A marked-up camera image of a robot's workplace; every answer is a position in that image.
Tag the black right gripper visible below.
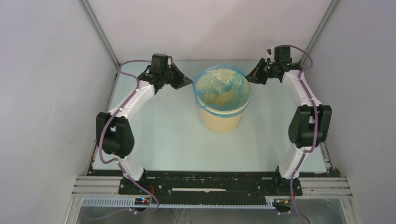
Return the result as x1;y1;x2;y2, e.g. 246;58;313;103
244;58;279;85

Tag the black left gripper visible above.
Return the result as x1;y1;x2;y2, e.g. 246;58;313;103
162;63;192;91

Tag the blue plastic trash bag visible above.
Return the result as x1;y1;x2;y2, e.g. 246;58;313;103
192;64;251;118

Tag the yellow printed trash bin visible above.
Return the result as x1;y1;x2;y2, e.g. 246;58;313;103
198;102;249;134

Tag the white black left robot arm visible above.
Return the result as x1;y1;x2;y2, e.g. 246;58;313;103
96;53;193;194

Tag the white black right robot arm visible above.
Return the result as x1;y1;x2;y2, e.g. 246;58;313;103
246;45;332;195

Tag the small lit circuit board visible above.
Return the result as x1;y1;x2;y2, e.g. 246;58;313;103
134;198;151;205

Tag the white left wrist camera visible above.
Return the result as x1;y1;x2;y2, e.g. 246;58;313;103
167;56;173;66

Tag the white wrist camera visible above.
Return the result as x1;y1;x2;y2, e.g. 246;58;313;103
266;47;275;63
167;56;173;66

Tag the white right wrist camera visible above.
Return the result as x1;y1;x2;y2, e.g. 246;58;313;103
266;47;275;63

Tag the aluminium corner frame left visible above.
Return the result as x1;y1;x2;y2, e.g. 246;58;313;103
79;0;120;68

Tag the aluminium corner frame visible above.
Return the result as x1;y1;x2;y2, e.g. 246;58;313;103
79;0;120;68
305;0;340;55

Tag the aluminium corner frame right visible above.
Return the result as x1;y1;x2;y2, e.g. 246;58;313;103
305;0;340;55

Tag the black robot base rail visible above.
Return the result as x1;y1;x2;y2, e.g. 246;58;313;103
118;170;302;203

